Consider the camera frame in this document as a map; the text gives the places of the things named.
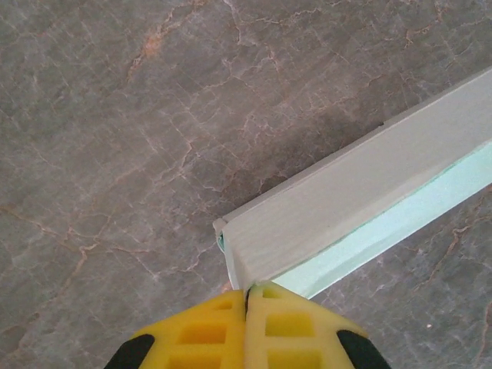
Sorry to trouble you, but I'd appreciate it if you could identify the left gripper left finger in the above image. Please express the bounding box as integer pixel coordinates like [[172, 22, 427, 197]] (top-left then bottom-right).
[[103, 290, 247, 369]]

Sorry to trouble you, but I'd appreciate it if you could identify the light green paper box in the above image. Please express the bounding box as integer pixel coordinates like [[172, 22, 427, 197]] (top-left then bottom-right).
[[213, 67, 492, 301]]

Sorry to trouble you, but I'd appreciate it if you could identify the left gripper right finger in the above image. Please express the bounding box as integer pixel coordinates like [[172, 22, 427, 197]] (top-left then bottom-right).
[[244, 281, 391, 369]]

